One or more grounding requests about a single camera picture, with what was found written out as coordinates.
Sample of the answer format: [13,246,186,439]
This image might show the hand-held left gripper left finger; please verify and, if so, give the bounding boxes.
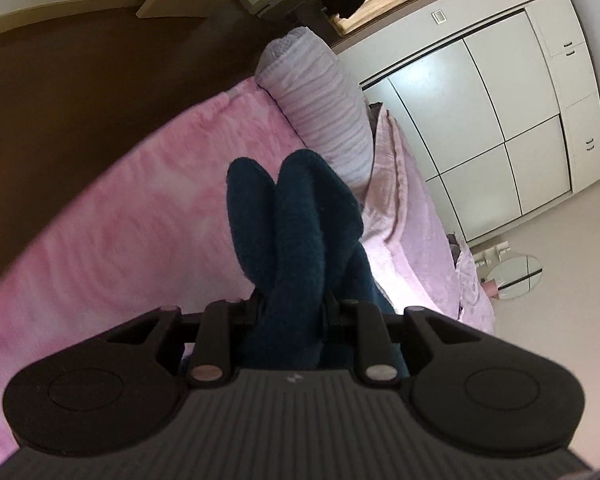
[105,297,262,389]

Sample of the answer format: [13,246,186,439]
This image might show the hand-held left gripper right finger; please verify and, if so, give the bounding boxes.
[324,298,462,387]

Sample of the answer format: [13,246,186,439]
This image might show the dark teal fleece garment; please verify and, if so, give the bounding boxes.
[226,149,412,380]

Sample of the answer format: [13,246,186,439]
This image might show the light pink quilt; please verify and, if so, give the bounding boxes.
[359,102,497,336]

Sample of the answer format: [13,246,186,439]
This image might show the pink fluffy blanket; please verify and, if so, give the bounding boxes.
[0,80,331,472]

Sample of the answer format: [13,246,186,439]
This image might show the small white stand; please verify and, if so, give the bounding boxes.
[472,242,512,267]

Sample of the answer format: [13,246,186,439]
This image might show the round mirror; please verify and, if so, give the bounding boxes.
[485,254,544,301]

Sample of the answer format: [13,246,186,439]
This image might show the striped lilac pillow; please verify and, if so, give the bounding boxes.
[253,26,377,187]

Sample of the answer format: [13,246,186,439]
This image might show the white wardrobe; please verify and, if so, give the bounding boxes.
[360,0,600,244]

